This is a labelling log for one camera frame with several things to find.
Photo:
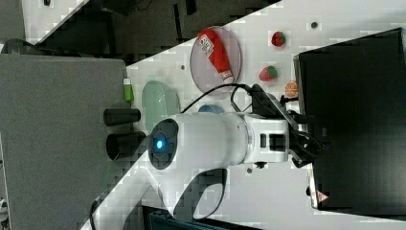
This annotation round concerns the orange slice toy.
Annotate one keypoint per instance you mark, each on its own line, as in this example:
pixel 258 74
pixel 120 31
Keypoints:
pixel 291 90

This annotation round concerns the red plush ketchup bottle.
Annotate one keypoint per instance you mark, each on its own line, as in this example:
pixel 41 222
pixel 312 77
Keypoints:
pixel 212 46

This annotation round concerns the green marker bottle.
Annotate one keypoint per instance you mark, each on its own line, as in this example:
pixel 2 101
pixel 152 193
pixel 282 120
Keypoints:
pixel 128 91

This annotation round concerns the black steel toaster oven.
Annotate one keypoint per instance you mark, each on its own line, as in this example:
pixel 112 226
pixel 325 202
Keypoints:
pixel 353 93

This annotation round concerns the black cylinder upper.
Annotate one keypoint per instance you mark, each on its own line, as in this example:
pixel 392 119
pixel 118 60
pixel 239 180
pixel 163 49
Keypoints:
pixel 121 116

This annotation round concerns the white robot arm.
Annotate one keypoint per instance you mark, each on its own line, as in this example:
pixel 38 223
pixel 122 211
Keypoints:
pixel 189 152

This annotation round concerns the black cylinder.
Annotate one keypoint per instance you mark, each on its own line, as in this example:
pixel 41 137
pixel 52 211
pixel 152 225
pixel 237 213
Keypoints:
pixel 124 144
pixel 121 116

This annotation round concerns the dark red toy strawberry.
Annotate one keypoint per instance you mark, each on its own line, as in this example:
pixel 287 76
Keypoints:
pixel 278 39

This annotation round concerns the black cylinder lower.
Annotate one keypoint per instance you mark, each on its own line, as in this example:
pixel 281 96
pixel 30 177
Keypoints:
pixel 124 144

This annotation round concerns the pale green colander basket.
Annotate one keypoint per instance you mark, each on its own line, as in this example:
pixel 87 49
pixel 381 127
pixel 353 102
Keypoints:
pixel 159 101

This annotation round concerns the grey round plate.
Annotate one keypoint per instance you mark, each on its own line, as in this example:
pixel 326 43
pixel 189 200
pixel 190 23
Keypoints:
pixel 203 73

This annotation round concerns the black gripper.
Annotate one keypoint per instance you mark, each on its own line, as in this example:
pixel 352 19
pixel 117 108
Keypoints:
pixel 279 133

